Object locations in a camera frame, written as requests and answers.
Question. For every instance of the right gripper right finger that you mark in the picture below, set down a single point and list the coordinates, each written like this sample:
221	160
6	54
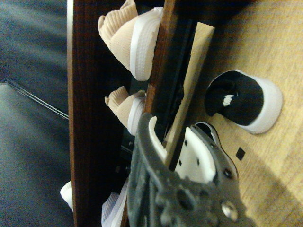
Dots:
201	160

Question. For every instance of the beige shoe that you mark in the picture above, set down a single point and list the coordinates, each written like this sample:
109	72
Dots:
123	40
125	108

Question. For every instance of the brown shoe rack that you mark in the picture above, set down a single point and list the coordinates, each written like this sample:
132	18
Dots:
94	94

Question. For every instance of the pale purple shoe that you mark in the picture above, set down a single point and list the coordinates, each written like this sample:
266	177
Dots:
113	208

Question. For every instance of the white shoe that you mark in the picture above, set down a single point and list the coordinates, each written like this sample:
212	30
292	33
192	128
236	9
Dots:
66	195

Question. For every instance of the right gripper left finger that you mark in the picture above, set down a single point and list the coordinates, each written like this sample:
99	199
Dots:
146	189

